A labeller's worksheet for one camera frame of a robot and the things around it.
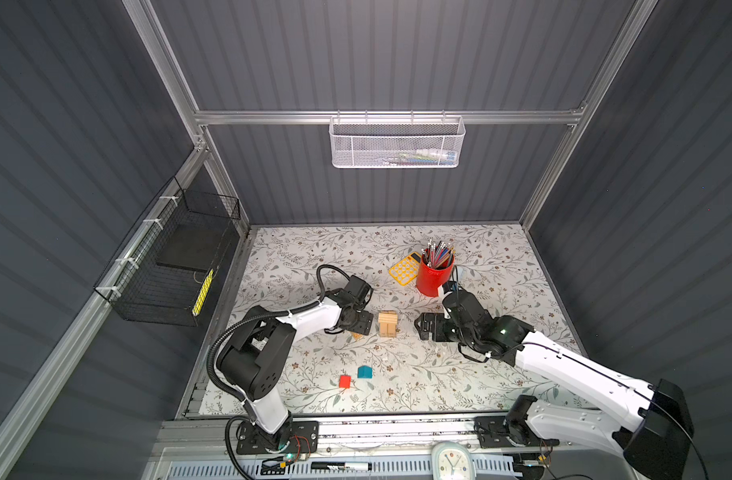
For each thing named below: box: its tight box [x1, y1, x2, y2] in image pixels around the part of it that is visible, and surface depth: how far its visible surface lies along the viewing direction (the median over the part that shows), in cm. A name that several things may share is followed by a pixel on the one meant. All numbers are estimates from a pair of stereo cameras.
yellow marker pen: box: [192, 268, 214, 317], surface depth 70 cm
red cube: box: [339, 375, 351, 389], surface depth 84 cm
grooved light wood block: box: [378, 310, 398, 324], surface depth 93 cm
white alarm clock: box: [432, 441, 477, 480], surface depth 69 cm
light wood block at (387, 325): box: [378, 315, 398, 338], surface depth 92 cm
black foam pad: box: [156, 222, 230, 271], surface depth 77 cm
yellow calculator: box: [388, 251, 422, 286], surface depth 107 cm
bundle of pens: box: [421, 238, 457, 270], surface depth 96 cm
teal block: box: [357, 365, 373, 379], surface depth 85 cm
